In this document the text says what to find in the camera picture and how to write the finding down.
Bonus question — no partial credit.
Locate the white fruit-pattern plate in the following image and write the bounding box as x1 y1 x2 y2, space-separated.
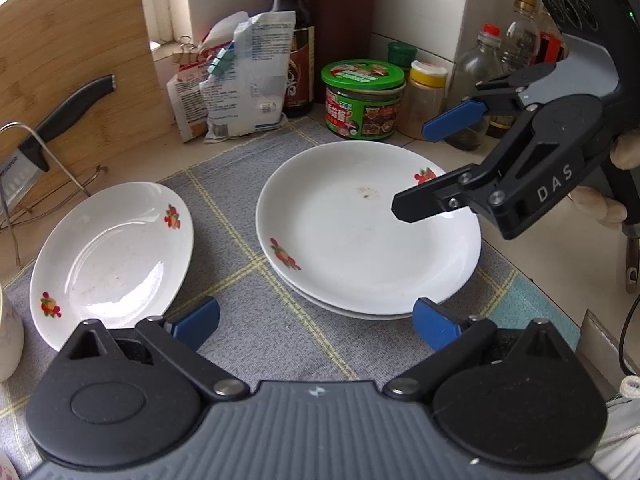
29 182 194 350

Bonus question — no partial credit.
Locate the white plate with food stain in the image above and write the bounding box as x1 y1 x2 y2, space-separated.
255 140 484 317

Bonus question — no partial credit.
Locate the plain white bowl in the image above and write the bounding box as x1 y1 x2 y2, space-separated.
0 289 24 382

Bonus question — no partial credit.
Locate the right gloved hand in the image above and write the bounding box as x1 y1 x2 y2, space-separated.
570 130 639 237

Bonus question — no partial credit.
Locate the clear bottle red cap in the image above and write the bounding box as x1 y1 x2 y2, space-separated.
444 23 502 151

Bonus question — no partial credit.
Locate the clear bottle gold cap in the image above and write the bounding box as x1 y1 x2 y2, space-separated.
487 0 542 140

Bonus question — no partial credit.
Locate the yellow lid spice jar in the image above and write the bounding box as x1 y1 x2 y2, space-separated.
397 60 448 140

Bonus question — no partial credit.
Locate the grey checked cloth mat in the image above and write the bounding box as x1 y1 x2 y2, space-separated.
1 117 579 478

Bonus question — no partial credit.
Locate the green cap small bottle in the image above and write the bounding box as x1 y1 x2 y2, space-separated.
387 41 418 78

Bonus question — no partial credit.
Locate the bottom white plate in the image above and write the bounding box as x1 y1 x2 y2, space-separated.
264 263 476 322

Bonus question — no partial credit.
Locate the green lid sauce jar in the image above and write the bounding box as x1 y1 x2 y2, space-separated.
321 60 406 141

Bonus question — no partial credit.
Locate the dark red knife block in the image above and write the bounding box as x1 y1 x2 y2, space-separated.
306 0 374 103

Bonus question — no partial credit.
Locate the dark soy sauce bottle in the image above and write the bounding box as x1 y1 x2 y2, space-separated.
271 0 314 118

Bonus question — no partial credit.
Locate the orange white clipped bag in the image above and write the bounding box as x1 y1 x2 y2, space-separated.
166 41 229 143

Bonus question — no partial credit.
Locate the white clipped food bag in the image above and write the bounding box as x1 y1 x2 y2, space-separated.
200 11 296 143

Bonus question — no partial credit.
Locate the bamboo cutting board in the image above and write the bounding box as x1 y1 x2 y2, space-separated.
0 0 177 201

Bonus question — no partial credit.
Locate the wire rack stand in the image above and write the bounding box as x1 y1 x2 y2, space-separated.
1 122 108 268

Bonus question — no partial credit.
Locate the kitchen knife black handle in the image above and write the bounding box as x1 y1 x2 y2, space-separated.
1 74 116 212

